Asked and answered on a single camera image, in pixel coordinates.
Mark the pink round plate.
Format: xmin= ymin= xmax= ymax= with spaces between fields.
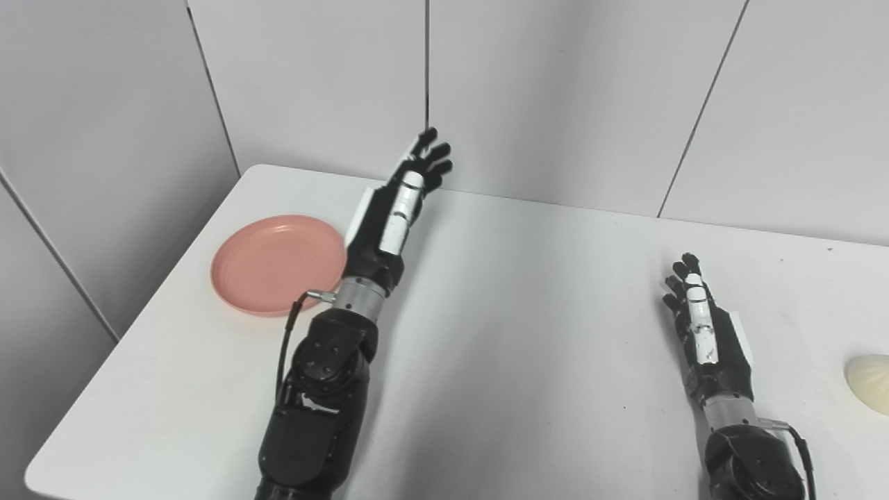
xmin=210 ymin=215 xmax=348 ymax=318

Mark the cream steamed bun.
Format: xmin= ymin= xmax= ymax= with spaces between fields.
xmin=845 ymin=354 xmax=889 ymax=416

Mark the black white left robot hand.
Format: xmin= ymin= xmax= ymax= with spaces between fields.
xmin=344 ymin=127 xmax=454 ymax=292

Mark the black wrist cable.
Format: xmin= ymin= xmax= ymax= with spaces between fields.
xmin=760 ymin=417 xmax=819 ymax=500
xmin=276 ymin=290 xmax=338 ymax=405

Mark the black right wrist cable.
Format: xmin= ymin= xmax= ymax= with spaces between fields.
xmin=760 ymin=417 xmax=819 ymax=500

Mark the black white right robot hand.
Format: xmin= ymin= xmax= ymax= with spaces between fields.
xmin=662 ymin=253 xmax=756 ymax=405

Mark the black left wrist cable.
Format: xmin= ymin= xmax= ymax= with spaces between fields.
xmin=276 ymin=290 xmax=338 ymax=405

